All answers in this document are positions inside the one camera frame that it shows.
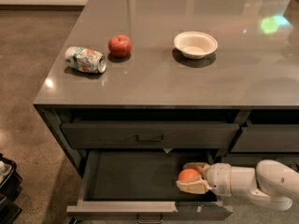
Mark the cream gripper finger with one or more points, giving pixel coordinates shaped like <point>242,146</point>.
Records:
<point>199,186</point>
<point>201,167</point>

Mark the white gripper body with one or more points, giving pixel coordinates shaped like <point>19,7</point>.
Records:
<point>219,178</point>

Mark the orange fruit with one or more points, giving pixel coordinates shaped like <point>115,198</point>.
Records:
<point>187,175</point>

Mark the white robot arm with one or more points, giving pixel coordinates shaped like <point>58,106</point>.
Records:
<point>270,184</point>

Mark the grey right top drawer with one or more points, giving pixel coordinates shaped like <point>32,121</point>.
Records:
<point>268,138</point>

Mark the open grey middle drawer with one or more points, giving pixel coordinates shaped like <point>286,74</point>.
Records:
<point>140,185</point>

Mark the closed grey top drawer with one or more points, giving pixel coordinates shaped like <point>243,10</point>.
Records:
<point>149,134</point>

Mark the grey cabinet counter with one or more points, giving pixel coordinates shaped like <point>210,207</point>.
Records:
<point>251,78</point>

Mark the white paper bowl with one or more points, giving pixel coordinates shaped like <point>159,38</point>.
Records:
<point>195,45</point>

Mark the red apple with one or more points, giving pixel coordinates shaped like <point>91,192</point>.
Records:
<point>120,46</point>

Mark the crushed white soda can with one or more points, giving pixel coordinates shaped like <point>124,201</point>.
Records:
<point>85,60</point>

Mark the black cart at left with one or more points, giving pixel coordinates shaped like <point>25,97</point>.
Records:
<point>9,190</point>

